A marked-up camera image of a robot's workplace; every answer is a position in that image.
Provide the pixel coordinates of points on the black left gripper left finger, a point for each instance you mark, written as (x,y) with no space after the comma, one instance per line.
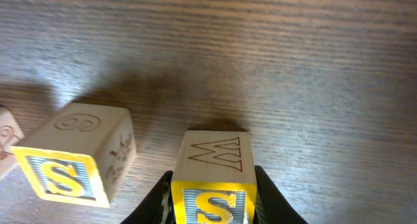
(157,207)

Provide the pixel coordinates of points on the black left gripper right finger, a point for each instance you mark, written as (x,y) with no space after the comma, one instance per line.
(271,207)

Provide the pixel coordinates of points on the yellow letter S block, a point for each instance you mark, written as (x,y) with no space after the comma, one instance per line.
(214,178)
(80,155)

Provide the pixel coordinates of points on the green letter R block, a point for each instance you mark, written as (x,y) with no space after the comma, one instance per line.
(11,134)

